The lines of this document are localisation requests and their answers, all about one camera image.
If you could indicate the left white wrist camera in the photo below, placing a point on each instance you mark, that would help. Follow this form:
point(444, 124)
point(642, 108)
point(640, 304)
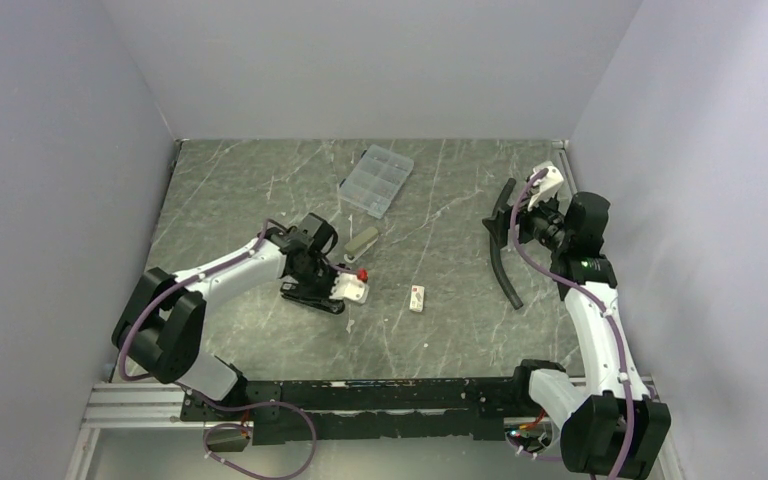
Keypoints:
point(351, 286)

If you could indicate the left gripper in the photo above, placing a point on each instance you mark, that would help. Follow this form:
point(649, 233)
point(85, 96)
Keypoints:
point(325, 301)

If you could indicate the clear plastic organizer box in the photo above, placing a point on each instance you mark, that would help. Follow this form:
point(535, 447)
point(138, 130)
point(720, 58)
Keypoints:
point(375, 181)

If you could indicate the aluminium extrusion rail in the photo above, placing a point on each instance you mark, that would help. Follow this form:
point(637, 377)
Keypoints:
point(133, 406)

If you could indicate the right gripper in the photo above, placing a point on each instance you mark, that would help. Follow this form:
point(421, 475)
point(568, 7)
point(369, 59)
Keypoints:
point(498, 225)

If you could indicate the white staple box sleeve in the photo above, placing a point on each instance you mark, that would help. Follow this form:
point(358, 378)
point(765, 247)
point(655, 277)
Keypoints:
point(417, 298)

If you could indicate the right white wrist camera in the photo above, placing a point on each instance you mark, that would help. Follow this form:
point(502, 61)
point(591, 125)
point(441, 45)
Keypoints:
point(546, 187)

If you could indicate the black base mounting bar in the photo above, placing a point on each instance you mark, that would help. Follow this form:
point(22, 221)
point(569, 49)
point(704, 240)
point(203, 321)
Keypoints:
point(481, 408)

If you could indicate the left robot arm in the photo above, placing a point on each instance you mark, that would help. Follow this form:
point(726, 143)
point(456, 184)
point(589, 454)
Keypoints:
point(159, 332)

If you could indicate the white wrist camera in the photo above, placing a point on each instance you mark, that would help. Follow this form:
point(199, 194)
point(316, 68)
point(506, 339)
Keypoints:
point(546, 187)
point(351, 286)

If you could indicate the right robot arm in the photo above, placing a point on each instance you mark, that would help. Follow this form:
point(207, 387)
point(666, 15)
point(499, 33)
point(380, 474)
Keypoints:
point(611, 426)

